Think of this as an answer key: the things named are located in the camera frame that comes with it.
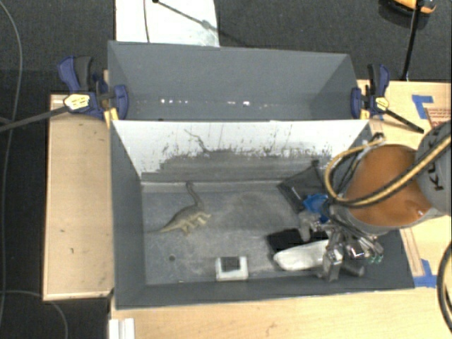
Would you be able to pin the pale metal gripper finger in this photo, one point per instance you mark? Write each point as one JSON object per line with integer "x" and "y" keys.
{"x": 337, "y": 265}
{"x": 326, "y": 268}

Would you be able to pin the black flat box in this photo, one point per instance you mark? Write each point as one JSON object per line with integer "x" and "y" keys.
{"x": 286, "y": 238}

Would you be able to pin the clear spray bottle blue top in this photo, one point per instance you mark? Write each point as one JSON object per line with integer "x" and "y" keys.
{"x": 312, "y": 205}

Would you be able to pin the dark grey box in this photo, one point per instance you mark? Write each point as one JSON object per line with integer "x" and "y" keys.
{"x": 303, "y": 185}

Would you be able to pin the tan toy dinosaur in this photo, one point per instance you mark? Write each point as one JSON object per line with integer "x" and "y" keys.
{"x": 187, "y": 219}

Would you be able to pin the grey metal bin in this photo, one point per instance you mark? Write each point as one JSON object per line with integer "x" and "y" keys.
{"x": 226, "y": 83}

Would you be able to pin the pale wood board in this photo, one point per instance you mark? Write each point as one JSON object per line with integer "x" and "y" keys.
{"x": 77, "y": 196}

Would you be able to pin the black cylinder on white bracket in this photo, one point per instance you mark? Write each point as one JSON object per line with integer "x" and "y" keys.
{"x": 354, "y": 268}

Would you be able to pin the white square frame black centre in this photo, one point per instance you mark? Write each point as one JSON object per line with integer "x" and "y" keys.
{"x": 231, "y": 268}

